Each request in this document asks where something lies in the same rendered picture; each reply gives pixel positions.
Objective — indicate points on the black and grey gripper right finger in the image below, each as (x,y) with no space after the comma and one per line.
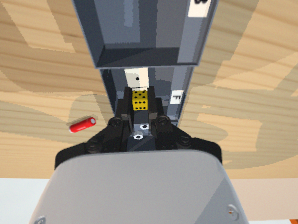
(168,136)

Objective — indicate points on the yellow die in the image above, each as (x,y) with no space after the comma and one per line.
(140,100)

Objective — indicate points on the red battery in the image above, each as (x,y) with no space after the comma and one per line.
(82,125)

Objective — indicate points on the dark grey rack of three bins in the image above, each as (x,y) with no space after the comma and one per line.
(167,37)

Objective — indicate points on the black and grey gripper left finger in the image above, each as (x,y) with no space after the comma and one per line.
(112,138)

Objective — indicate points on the white domino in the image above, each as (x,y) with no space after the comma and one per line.
(137,78)

